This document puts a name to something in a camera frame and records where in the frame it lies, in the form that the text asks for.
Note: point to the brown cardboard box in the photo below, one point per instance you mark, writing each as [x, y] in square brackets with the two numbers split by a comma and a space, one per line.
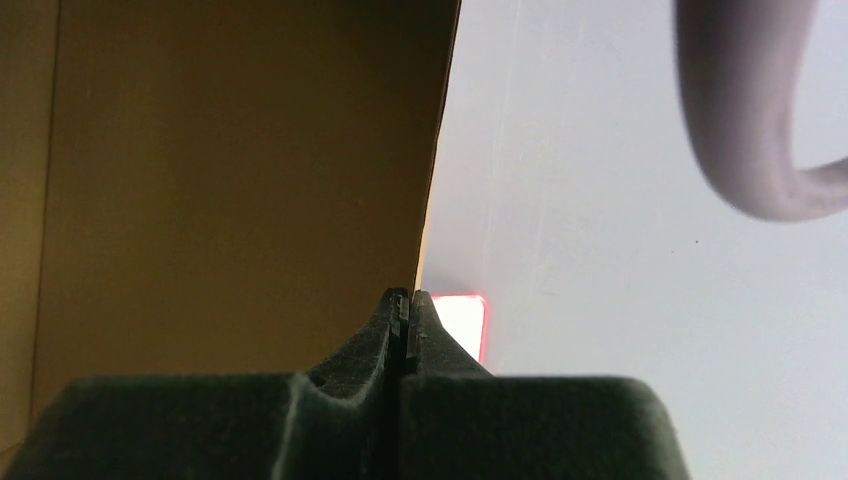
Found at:
[207, 186]

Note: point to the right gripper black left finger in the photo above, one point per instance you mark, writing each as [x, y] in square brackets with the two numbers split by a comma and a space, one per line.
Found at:
[333, 421]

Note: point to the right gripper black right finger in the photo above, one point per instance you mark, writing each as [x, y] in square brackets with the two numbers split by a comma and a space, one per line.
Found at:
[459, 421]

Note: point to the pink framed whiteboard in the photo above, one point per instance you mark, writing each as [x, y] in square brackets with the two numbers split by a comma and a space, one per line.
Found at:
[465, 317]

